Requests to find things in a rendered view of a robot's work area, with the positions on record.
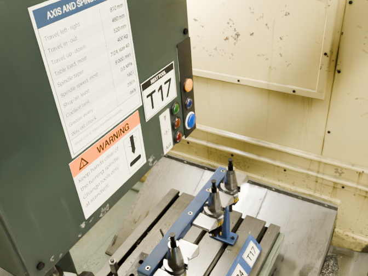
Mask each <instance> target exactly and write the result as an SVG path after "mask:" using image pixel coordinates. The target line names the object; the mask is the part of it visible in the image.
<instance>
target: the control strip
mask: <svg viewBox="0 0 368 276"><path fill-rule="evenodd" d="M177 55H178V62H179V75H180V88H181V101H182V114H183V126H184V133H185V139H186V138H187V137H188V136H189V135H190V134H191V132H192V131H193V130H194V129H195V128H196V123H195V125H194V127H192V128H189V127H188V126H187V120H188V117H189V115H190V114H191V113H193V114H195V105H194V88H193V86H192V89H191V91H189V92H187V91H186V90H185V84H186V81H187V80H188V79H191V80H192V82H193V71H192V54H191V38H190V37H188V38H187V39H185V40H184V41H182V42H181V43H179V44H178V45H177ZM189 99H192V105H191V107H190V108H188V107H187V102H188V100H189ZM176 104H178V105H179V110H180V104H179V103H178V102H174V103H173V105H172V107H171V114H172V115H173V116H176V115H177V114H178V113H177V114H174V107H175V105H176ZM195 115H196V114H195ZM178 118H179V119H180V121H181V118H180V117H179V116H177V117H175V118H174V120H173V123H172V127H173V129H174V130H177V129H178V128H179V127H178V128H175V122H176V120H177V119H178ZM178 133H181V134H182V131H181V130H178V131H177V132H176V133H175V136H174V142H175V143H179V142H180V141H181V140H180V141H179V142H177V141H176V137H177V135H178ZM181 139H182V138H181Z"/></svg>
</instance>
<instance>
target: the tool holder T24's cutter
mask: <svg viewBox="0 0 368 276"><path fill-rule="evenodd" d="M208 233H209V234H212V237H217V235H221V234H222V233H223V226H222V225H220V226H219V227H217V228H216V229H214V230H212V231H209V232H208Z"/></svg>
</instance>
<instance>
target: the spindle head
mask: <svg viewBox="0 0 368 276"><path fill-rule="evenodd" d="M46 1H49V0H0V267H1V268H2V269H4V270H5V271H7V272H9V273H10V274H12V275H14V276H44V275H45V274H46V273H47V272H48V271H49V270H50V269H51V268H52V267H53V266H54V265H55V264H56V263H57V262H58V261H59V260H60V259H61V258H62V257H63V256H64V255H65V254H66V253H67V252H68V251H69V250H70V249H71V248H72V247H73V246H74V245H75V244H76V243H77V242H78V241H79V240H80V239H81V238H82V237H83V236H84V235H85V234H86V233H87V232H88V231H89V230H90V229H91V228H92V227H93V226H94V225H95V224H96V223H97V222H98V221H99V220H100V219H101V218H102V217H103V216H104V215H105V214H106V213H107V212H108V211H109V210H110V209H111V208H112V207H113V206H114V205H115V204H116V203H117V202H118V201H119V200H120V199H121V198H122V197H123V196H124V195H125V194H126V193H127V192H128V191H129V190H130V189H131V188H132V187H133V186H134V185H135V184H136V183H137V182H138V181H139V180H140V179H141V178H142V177H143V176H144V175H145V174H146V173H147V172H148V171H149V170H150V169H151V168H152V167H153V166H154V165H155V164H156V163H157V162H158V161H159V160H160V159H161V158H162V157H163V156H164V151H163V142H162V133H161V128H160V120H159V116H160V115H161V114H162V113H164V112H165V111H166V110H167V109H169V114H170V124H171V134H172V144H173V146H174V145H175V144H176V143H175V142H174V136H175V133H176V132H177V131H178V130H181V131H182V137H183V136H184V135H185V133H184V126H183V114H182V101H181V88H180V77H179V65H178V57H177V45H178V44H179V43H181V42H182V41H184V40H185V39H187V38H188V37H189V29H188V13H187V0H126V2H127V6H128V14H129V21H130V28H131V35H132V39H133V46H134V53H135V60H136V68H137V75H138V79H139V86H140V84H141V83H142V82H144V81H145V80H147V79H148V78H149V77H151V76H152V75H154V74H155V73H157V72H158V71H159V70H161V69H162V68H163V67H165V66H166V65H168V64H169V63H171V62H172V61H173V62H174V72H175V83H176V95H177V97H175V98H174V99H173V100H171V101H170V102H169V103H168V104H167V105H166V106H164V107H163V108H162V109H161V110H160V111H159V112H157V113H156V114H155V115H154V116H153V117H151V118H150V119H149V120H148V121H145V114H144V109H143V102H142V105H141V106H140V107H138V108H137V109H136V110H135V111H133V112H132V113H130V114H129V115H128V116H127V117H125V118H124V119H123V120H121V121H120V122H119V123H118V124H116V125H115V126H114V127H113V128H111V129H110V130H109V131H108V132H106V133H105V134H103V135H102V136H101V137H100V138H98V139H97V140H96V141H95V142H93V143H92V144H91V145H89V146H88V147H87V148H86V149H84V150H83V151H81V153H79V154H78V155H76V156H75V157H74V158H72V156H71V153H70V149H69V146H68V143H67V140H66V136H65V132H64V129H63V126H62V122H61V119H60V116H59V112H58V108H57V106H56V102H55V99H54V95H53V92H52V89H51V86H50V82H49V78H48V75H47V71H46V69H45V65H44V61H43V58H42V54H41V51H40V48H39V45H38V41H37V37H36V34H35V31H34V28H33V24H32V21H31V17H30V14H29V11H28V8H29V7H32V6H35V5H38V4H41V3H43V2H46ZM140 93H141V88H140ZM141 100H142V95H141ZM174 102H178V103H179V104H180V110H179V112H178V114H177V115H176V116H173V115H172V114H171V107H172V105H173V103H174ZM136 111H138V112H139V119H140V125H141V132H142V139H143V146H144V150H145V156H146V163H145V164H144V165H143V166H141V167H140V168H139V169H138V170H137V171H136V172H135V173H134V174H133V175H132V176H131V177H130V178H129V179H128V180H127V181H125V182H124V183H123V184H122V185H121V186H120V187H119V188H118V189H117V190H116V191H115V192H114V193H113V194H112V195H111V196H110V197H109V198H108V199H107V200H106V201H105V202H104V203H103V204H102V205H101V206H100V207H99V208H98V209H96V210H95V211H94V212H93V213H92V214H91V215H90V216H89V217H88V218H87V219H85V216H84V212H83V209H82V205H81V202H80V199H79V196H78V192H77V189H76V185H75V183H74V179H73V176H72V173H71V169H70V166H69V163H71V162H72V161H74V160H75V159H76V158H77V157H79V156H80V155H81V154H82V153H84V152H85V151H86V150H88V149H89V148H90V147H91V146H93V145H94V144H95V143H97V142H98V141H99V140H101V139H102V138H103V137H104V136H105V135H107V134H108V133H109V132H110V131H112V130H113V129H114V128H116V127H117V126H118V125H119V124H121V123H122V122H123V121H125V120H126V119H127V118H129V117H130V116H131V115H132V114H134V113H135V112H136ZM177 116H179V117H180V118H181V125H180V127H179V128H178V129H177V130H174V129H173V120H174V118H175V117H177Z"/></svg>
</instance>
